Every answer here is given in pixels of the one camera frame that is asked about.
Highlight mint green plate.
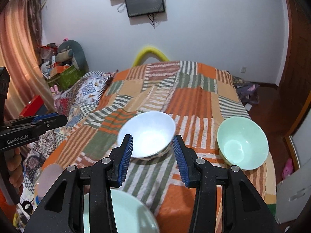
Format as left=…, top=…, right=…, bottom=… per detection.
left=83, top=188, right=160, bottom=233

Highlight person's left hand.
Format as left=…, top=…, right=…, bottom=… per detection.
left=7, top=148, right=23, bottom=190

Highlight red box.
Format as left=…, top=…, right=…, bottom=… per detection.
left=19, top=95, right=48, bottom=117

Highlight pink rabbit figurine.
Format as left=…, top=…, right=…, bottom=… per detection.
left=50, top=85, right=61, bottom=110

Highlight white bowl with dark spots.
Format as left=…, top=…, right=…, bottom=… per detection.
left=116, top=111, right=176, bottom=159

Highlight green cardboard box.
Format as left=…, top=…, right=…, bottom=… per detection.
left=47, top=66, right=85, bottom=90

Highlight mint green bowl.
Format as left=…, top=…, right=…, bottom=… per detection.
left=217, top=117, right=269, bottom=170

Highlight checkered patterned quilt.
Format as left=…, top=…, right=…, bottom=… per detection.
left=13, top=71, right=116, bottom=228

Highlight orange striped patchwork blanket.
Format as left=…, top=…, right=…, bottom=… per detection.
left=39, top=60, right=278, bottom=233

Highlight grey plush toy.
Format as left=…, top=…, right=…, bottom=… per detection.
left=55, top=40, right=87, bottom=70

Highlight pink curtain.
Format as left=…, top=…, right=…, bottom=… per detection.
left=1, top=0, right=54, bottom=121

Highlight yellow foam tube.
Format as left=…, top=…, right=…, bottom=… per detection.
left=132, top=46, right=169, bottom=67

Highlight brown wooden door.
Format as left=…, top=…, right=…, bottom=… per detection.
left=278, top=0, right=310, bottom=136

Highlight small wall monitor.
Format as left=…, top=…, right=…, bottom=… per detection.
left=125, top=0, right=165, bottom=18

